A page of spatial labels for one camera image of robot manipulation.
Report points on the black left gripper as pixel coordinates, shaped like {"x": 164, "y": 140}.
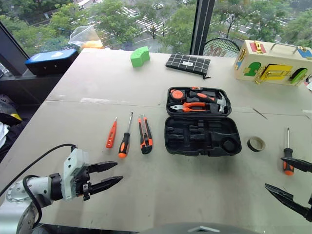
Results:
{"x": 81, "y": 181}

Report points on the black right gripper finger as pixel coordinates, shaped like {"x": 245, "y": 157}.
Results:
{"x": 287, "y": 200}
{"x": 299, "y": 165}

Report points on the orange voltage tester screwdriver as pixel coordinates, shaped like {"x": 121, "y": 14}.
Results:
{"x": 111, "y": 137}

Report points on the black tape roll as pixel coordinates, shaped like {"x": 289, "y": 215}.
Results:
{"x": 254, "y": 149}

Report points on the orange black utility knife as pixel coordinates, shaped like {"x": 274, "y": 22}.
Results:
{"x": 145, "y": 141}

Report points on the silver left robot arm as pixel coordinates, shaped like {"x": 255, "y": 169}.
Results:
{"x": 39, "y": 185}

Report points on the black plastic tool case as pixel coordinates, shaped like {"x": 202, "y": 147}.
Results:
{"x": 195, "y": 146}

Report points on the wooden latch busy box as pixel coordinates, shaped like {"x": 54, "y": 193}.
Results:
{"x": 268, "y": 53}

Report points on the black bag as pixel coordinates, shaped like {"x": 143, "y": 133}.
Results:
{"x": 14, "y": 131}

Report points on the yellow item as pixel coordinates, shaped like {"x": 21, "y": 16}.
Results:
{"x": 16, "y": 117}

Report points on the orange black tape measure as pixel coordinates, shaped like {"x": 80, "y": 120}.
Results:
{"x": 178, "y": 94}

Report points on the white cloth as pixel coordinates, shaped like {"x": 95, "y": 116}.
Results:
{"x": 3, "y": 134}

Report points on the dark window sill ledge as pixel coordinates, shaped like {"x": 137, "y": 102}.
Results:
{"x": 29, "y": 85}

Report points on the green foam block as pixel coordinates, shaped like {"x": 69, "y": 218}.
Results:
{"x": 139, "y": 58}

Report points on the blue black box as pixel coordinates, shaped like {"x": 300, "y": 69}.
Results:
{"x": 48, "y": 62}

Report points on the orange yellow soft object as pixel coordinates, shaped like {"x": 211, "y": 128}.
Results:
{"x": 92, "y": 44}

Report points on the black white checked pouch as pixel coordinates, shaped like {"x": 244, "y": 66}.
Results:
{"x": 187, "y": 63}

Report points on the badminton racket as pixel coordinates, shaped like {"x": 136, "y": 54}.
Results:
{"x": 214, "y": 50}

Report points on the clear plastic bag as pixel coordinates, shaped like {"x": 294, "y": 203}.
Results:
{"x": 83, "y": 34}

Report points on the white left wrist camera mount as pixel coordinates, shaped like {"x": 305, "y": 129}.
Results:
{"x": 73, "y": 165}

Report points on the slanted dark window frame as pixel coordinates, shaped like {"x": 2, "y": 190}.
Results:
{"x": 9, "y": 48}

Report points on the dark vertical window post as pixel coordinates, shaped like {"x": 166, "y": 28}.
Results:
{"x": 202, "y": 24}

